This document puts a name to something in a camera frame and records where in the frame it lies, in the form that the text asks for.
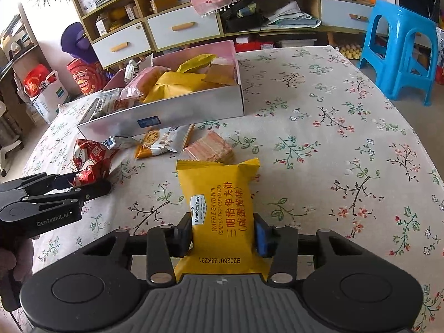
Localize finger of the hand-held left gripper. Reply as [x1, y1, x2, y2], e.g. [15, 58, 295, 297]
[0, 171, 83, 196]
[19, 179, 112, 216]

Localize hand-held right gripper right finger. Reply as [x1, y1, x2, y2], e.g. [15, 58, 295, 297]
[253, 213, 365, 284]

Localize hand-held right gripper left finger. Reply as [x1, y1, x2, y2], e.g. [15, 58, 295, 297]
[82, 213, 195, 286]

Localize red snack packet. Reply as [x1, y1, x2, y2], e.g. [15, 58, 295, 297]
[72, 138, 119, 187]

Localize plain yellow waffle packet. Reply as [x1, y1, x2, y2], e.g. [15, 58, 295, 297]
[173, 157, 275, 284]

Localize white cardboard box pink inside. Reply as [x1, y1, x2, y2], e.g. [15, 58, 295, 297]
[77, 40, 246, 142]

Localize person's left hand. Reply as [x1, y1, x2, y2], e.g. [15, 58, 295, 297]
[0, 237, 36, 298]

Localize silver blue snack packet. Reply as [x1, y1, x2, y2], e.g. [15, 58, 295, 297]
[102, 135, 140, 150]

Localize orange grey chip packet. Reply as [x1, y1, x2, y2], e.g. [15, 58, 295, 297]
[134, 124, 195, 160]

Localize white shopping bag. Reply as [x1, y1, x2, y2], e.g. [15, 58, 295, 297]
[24, 64, 72, 124]

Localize grey white orange packet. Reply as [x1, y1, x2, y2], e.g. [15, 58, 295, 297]
[91, 88, 143, 117]

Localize red cartoon gift bag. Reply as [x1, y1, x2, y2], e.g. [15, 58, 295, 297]
[66, 59, 112, 97]

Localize floral tablecloth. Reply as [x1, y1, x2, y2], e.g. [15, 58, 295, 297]
[21, 45, 444, 333]

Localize large yellow packet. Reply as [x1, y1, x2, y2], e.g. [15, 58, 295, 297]
[143, 71, 209, 104]

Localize purple plush toy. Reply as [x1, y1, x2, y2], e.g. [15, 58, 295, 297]
[61, 21, 100, 64]

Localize small white box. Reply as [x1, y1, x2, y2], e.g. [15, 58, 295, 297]
[95, 14, 112, 37]

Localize wooden shelf cabinet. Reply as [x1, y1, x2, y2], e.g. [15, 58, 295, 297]
[71, 0, 223, 70]

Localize brown cardboard box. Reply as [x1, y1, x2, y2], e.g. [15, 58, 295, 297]
[149, 0, 179, 13]

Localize egg carton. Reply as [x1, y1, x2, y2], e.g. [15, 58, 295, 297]
[338, 42, 364, 60]

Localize black device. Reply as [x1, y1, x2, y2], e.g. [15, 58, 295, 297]
[220, 1, 265, 32]

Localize folded clothes pile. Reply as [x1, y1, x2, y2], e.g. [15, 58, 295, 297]
[263, 1, 322, 29]

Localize blue plastic stool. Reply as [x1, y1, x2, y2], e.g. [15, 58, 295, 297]
[357, 0, 440, 107]

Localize low wooden television stand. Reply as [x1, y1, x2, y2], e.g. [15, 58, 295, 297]
[218, 0, 391, 48]

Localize white drawer wooden handle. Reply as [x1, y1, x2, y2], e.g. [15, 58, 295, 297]
[146, 9, 223, 50]
[92, 21, 152, 69]

